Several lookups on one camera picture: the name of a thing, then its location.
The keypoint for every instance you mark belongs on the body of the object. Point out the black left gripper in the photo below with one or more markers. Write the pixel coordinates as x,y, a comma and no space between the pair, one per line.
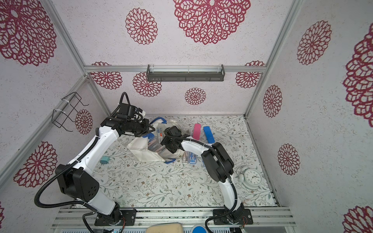
147,127

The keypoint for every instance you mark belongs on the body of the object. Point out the clear blue compass set case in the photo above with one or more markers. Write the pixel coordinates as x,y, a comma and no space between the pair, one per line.
192,158

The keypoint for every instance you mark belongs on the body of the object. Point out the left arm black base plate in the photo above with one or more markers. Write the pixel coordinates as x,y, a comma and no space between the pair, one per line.
119,217

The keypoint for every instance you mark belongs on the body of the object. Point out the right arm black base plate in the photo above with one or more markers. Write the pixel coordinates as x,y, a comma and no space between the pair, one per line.
239,217

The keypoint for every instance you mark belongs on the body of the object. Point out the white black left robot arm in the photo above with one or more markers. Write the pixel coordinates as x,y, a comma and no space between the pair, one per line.
78,182

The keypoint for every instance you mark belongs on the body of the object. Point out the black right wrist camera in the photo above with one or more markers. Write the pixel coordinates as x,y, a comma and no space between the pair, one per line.
173,131

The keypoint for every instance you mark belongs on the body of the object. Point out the clear pink compass case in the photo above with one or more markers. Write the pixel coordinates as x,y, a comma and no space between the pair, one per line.
185,158

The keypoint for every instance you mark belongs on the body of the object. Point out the black wire wall rack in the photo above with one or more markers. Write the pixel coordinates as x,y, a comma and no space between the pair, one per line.
62,114

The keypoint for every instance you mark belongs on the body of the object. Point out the blue round object at base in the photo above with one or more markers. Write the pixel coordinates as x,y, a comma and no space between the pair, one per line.
198,229

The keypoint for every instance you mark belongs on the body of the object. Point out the small teal eraser block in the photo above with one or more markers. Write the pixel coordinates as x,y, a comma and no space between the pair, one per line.
105,160

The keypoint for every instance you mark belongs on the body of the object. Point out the white canvas bag blue handles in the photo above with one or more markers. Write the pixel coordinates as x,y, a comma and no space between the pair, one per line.
139,146

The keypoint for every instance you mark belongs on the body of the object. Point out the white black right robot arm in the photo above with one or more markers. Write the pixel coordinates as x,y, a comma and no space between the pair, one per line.
218,163

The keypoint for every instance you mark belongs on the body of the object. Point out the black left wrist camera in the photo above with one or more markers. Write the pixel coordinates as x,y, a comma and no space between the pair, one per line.
127,110

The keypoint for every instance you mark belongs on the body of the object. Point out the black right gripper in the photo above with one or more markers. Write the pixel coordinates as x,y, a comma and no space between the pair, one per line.
166,141

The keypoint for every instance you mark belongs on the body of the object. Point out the beige cushion at base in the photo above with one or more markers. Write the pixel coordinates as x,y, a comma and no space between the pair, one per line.
166,228

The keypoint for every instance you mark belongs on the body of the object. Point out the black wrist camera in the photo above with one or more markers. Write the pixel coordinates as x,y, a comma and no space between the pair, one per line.
173,131
127,110

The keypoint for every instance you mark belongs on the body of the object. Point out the white alarm clock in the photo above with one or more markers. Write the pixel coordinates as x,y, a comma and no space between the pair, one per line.
249,177

